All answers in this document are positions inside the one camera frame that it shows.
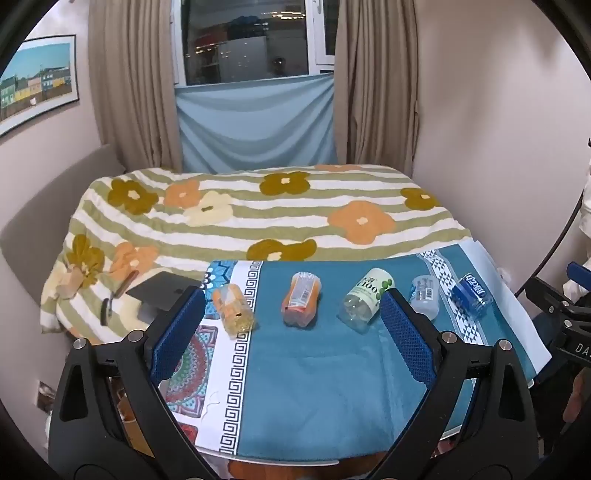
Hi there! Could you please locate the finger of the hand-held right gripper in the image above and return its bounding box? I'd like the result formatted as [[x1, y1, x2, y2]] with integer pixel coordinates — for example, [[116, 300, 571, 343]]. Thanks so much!
[[567, 261, 591, 289]]

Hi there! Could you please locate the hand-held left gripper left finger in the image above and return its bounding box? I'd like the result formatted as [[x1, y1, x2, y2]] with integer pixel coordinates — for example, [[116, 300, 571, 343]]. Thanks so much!
[[48, 286, 219, 480]]

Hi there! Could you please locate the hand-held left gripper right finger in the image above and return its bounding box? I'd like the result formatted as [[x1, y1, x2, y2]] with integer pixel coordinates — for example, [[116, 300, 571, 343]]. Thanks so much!
[[367, 287, 542, 480]]

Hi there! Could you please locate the person's right hand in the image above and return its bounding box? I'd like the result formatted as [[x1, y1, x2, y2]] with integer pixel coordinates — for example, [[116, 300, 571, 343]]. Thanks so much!
[[564, 368, 591, 423]]

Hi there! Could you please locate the grey laptop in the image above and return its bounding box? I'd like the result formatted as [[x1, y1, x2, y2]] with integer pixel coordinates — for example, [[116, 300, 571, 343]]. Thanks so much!
[[124, 271, 204, 324]]

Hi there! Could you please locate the clear bottle green white label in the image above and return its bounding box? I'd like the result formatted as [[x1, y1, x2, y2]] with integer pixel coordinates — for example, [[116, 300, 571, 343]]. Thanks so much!
[[337, 268, 396, 334]]

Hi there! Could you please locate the yellow orange plastic bottle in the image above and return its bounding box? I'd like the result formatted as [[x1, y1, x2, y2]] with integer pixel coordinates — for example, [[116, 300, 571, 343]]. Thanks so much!
[[211, 283, 257, 341]]

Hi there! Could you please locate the clear bottle blue label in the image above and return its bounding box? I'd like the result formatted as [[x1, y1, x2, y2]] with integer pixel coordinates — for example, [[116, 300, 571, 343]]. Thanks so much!
[[449, 273, 494, 317]]

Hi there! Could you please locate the teal patterned tablecloth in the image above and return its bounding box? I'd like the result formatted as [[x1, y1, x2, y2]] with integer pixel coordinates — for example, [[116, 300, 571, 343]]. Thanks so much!
[[157, 242, 551, 457]]

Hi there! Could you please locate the beige hair clip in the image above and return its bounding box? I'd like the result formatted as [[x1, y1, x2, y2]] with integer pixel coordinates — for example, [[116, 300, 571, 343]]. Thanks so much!
[[55, 265, 88, 301]]

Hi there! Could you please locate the floral striped blanket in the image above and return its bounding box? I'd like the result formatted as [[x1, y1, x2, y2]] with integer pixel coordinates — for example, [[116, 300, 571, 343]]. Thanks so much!
[[39, 164, 476, 347]]

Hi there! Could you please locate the light blue hanging cloth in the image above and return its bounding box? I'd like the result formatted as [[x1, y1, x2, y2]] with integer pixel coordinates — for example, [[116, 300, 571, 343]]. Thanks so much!
[[174, 73, 337, 175]]

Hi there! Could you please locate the beige curtain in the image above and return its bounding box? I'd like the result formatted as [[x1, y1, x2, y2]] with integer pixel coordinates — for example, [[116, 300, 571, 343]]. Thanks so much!
[[87, 0, 184, 174], [333, 0, 421, 178]]

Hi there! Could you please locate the window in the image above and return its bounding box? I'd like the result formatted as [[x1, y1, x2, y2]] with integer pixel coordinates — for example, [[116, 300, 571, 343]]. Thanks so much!
[[170, 0, 341, 86]]

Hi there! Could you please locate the black cable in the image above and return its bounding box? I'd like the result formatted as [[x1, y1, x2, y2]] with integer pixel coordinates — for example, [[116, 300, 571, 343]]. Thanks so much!
[[515, 191, 586, 298]]

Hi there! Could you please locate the framed wall poster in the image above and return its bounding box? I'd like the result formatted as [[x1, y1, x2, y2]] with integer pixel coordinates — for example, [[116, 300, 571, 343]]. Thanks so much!
[[0, 34, 80, 138]]

